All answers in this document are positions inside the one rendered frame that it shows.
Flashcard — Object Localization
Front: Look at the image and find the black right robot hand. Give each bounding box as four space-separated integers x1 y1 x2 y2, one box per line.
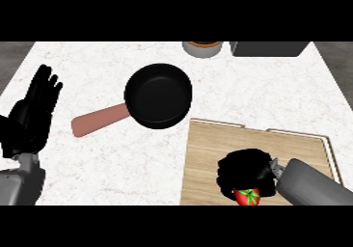
215 148 279 202

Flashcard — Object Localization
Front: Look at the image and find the dark grey box appliance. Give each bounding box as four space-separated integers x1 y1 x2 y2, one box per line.
228 41 311 58

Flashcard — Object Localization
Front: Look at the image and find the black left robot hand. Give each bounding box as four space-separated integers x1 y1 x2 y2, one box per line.
0 64 63 159

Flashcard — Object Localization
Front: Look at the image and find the pale wooden tray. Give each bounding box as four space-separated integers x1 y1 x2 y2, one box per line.
178 118 342 206

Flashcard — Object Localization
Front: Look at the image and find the black pan with brown handle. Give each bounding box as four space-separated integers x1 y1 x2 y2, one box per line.
70 63 193 139

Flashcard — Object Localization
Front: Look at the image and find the grey cylindrical container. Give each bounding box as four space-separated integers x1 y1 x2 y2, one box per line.
179 41 224 60

